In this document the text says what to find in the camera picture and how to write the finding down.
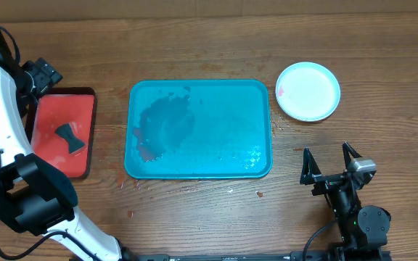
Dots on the dark red tray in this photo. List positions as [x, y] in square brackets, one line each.
[76, 106]

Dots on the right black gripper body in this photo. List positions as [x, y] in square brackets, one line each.
[343, 199]

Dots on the light blue plate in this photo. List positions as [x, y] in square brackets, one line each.
[307, 91]

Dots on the black bow-shaped sponge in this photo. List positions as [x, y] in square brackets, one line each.
[66, 133]

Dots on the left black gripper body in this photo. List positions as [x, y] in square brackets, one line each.
[43, 77]

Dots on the teal plastic serving tray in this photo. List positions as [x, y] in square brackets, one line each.
[198, 130]

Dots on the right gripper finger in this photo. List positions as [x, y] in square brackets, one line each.
[349, 153]
[310, 169]

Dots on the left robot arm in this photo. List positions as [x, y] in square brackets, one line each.
[34, 195]

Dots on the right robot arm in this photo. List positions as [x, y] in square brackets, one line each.
[363, 230]

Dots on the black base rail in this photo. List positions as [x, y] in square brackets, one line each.
[292, 256]

